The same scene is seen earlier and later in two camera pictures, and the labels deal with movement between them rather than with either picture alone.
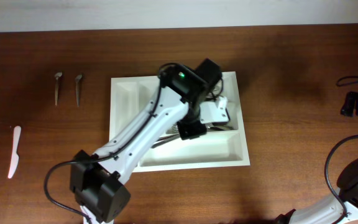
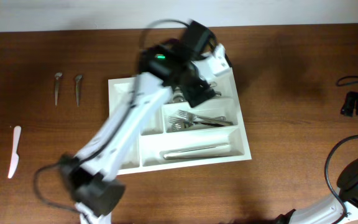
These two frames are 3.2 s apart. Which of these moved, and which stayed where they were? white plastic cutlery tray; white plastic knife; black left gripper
Moved: black left gripper
Stayed: white plastic knife; white plastic cutlery tray
